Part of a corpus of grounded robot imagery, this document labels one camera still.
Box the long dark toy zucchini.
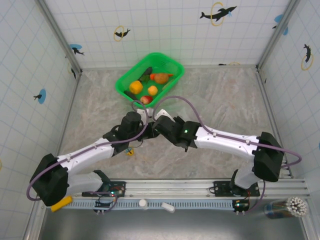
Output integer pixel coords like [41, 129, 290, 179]
[123, 90, 137, 101]

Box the large toy orange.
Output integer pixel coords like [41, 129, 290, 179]
[128, 80, 144, 95]

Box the brown toy potato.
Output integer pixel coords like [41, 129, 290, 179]
[153, 72, 169, 84]

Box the dark green cucumber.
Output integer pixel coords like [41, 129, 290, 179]
[139, 66, 154, 83]

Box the green plastic basket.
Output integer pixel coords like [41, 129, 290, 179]
[114, 51, 185, 108]

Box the white plastic tube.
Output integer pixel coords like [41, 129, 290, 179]
[161, 201, 176, 214]

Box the cup of white sticks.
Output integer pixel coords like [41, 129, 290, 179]
[264, 196, 309, 220]

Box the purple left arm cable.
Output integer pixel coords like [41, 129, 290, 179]
[26, 99, 150, 202]

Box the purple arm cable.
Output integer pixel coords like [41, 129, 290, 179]
[151, 95, 303, 171]
[26, 99, 150, 202]

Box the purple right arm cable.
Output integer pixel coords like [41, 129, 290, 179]
[151, 95, 303, 171]

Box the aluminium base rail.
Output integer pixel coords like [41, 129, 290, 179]
[36, 177, 311, 201]

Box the aluminium side frame bar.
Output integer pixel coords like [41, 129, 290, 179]
[23, 69, 83, 240]
[256, 66, 295, 179]

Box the aluminium rear frame bar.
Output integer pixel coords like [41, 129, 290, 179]
[81, 64, 260, 71]

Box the white slotted cable duct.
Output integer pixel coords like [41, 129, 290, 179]
[66, 198, 237, 210]

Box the thin purple base cable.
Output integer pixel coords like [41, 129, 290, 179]
[86, 190, 119, 213]
[243, 178, 267, 215]

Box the small dolphin ring decal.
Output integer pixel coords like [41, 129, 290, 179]
[113, 24, 131, 42]

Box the aluminium frame post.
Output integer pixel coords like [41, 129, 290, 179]
[256, 0, 301, 72]
[36, 0, 83, 77]

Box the large dolphin ring decal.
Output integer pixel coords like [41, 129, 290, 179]
[199, 1, 238, 27]

